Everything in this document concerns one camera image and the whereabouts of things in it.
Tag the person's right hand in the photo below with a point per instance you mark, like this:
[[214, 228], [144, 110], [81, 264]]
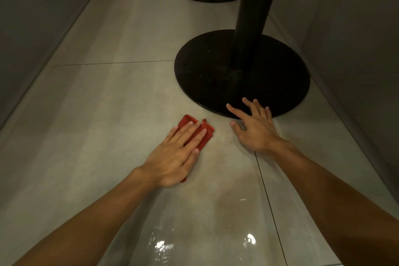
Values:
[[258, 135]]

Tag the red cloth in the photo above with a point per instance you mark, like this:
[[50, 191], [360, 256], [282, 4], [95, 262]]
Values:
[[206, 135]]

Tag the beige tiled floor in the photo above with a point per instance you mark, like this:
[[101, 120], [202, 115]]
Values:
[[109, 103]]

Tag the person's left forearm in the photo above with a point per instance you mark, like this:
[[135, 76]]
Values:
[[81, 225]]

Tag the person's right forearm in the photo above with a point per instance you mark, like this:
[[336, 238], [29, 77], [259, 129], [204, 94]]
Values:
[[336, 206]]

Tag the grey bench base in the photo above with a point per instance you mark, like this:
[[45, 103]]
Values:
[[352, 57], [31, 25]]

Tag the person's left hand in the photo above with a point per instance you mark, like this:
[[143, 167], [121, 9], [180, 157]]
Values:
[[170, 163]]

